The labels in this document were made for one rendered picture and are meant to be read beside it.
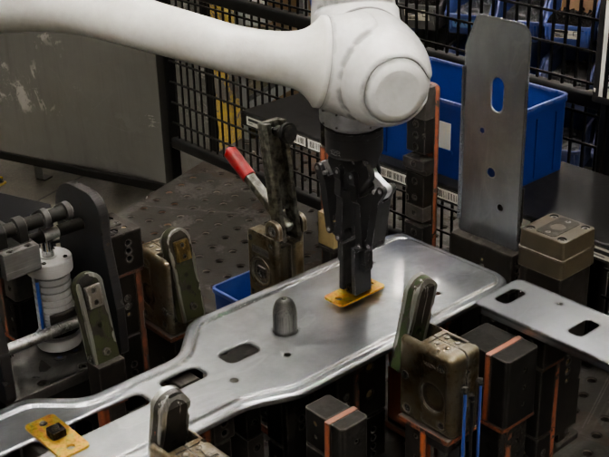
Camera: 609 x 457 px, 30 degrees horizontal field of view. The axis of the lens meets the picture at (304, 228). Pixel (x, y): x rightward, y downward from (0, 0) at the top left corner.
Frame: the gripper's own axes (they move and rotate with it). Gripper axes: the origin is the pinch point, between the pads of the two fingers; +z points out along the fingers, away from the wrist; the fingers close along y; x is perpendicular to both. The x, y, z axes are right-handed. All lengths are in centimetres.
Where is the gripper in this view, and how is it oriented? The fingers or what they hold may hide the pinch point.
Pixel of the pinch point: (354, 266)
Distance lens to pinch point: 153.8
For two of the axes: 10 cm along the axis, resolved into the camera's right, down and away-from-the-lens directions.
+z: 0.2, 9.0, 4.3
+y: 6.7, 3.0, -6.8
